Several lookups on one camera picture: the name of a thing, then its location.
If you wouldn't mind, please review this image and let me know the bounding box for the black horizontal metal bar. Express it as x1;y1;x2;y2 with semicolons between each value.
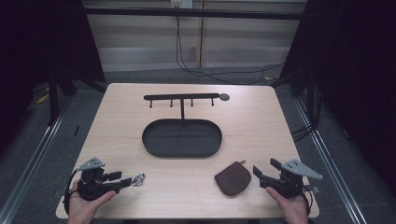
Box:
83;7;307;21

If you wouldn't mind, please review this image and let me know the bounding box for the yellow floor tape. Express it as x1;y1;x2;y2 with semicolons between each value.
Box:
35;92;50;105

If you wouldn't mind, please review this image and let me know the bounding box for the person's left hand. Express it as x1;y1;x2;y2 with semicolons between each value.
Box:
67;180;117;224

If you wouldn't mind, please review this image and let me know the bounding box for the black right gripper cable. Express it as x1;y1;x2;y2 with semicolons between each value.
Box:
302;183;314;217

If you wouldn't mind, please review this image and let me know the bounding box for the person's right hand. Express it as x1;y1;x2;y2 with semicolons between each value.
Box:
265;186;310;224

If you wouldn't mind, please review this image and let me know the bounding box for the black stand leg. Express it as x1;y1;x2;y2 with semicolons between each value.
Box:
47;73;61;126

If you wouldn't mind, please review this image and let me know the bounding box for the metal floor rail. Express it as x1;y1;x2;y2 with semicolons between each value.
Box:
292;96;370;224
0;94;76;224

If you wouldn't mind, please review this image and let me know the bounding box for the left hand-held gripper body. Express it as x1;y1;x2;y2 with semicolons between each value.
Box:
76;157;121;202

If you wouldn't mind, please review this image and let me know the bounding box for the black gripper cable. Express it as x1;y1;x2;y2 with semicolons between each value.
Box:
63;169;82;216
302;183;314;217

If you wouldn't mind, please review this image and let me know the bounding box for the black key rack with tray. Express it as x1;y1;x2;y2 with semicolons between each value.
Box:
141;92;232;159

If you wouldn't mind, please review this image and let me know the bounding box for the dark curtain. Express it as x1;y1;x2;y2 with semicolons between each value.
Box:
0;0;106;153
278;0;396;188

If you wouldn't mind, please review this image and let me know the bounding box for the silver key ring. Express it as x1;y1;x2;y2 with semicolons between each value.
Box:
131;173;147;188

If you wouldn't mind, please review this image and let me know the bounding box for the brown leather pouch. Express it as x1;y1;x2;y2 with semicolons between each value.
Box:
214;160;252;197

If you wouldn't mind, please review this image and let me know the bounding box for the black floor cable bundle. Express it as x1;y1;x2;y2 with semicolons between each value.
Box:
290;83;323;144

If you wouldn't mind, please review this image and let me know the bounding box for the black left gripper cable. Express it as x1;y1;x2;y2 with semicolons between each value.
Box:
63;169;82;216

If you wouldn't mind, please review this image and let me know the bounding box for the black cable from socket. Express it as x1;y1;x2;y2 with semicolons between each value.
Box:
175;15;285;86

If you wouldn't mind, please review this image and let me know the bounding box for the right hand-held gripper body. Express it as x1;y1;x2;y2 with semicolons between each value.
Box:
261;159;324;200

